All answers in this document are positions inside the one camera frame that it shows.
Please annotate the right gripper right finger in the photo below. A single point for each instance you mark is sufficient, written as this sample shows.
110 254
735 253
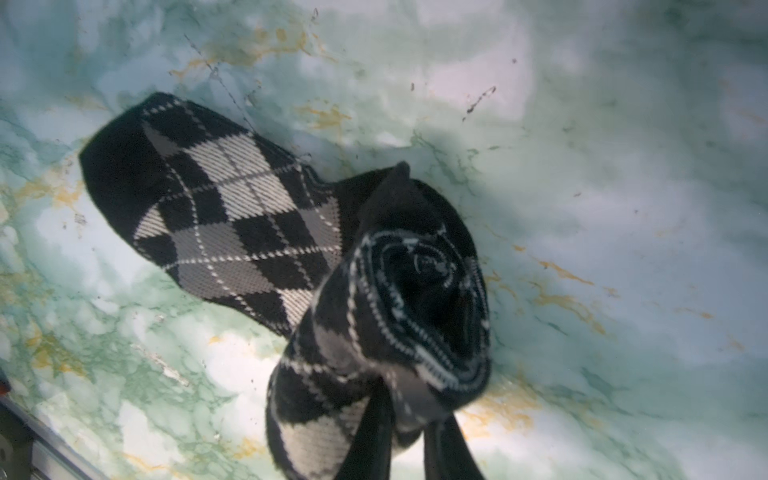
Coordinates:
446 454

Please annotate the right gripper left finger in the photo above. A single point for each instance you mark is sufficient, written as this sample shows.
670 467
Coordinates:
369 456

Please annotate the black grey argyle sock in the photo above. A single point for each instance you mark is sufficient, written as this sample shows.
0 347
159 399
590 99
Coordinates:
371 277

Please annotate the aluminium front rail frame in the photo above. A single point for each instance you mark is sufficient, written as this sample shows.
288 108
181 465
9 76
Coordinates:
31 450

